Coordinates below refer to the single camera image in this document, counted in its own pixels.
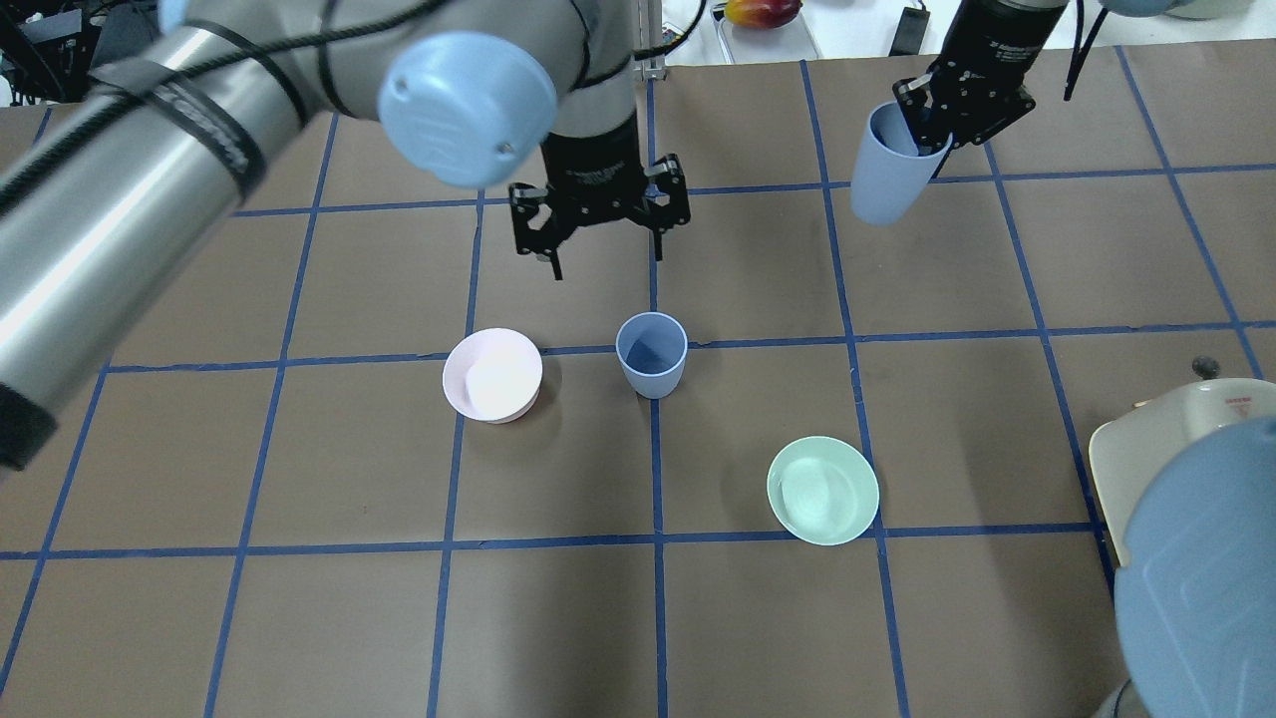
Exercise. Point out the blue cup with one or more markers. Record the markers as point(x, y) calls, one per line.
point(891, 168)
point(652, 349)

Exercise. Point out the aluminium frame post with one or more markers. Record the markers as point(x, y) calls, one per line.
point(650, 33)

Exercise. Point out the pink bowl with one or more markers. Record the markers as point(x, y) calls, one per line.
point(493, 376)

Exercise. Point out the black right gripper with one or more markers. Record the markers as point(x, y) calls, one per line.
point(1000, 36)

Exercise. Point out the cream white toaster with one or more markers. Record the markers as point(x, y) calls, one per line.
point(1128, 452)

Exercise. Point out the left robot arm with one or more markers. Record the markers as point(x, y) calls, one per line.
point(101, 217)

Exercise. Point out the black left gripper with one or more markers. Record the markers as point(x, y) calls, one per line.
point(592, 160)

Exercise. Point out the red apple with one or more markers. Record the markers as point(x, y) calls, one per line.
point(762, 14)

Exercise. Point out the black power adapter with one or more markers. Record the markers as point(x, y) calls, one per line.
point(910, 32)

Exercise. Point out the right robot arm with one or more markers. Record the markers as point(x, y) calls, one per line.
point(1191, 471)

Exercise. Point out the mint green bowl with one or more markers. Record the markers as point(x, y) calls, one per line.
point(823, 490)

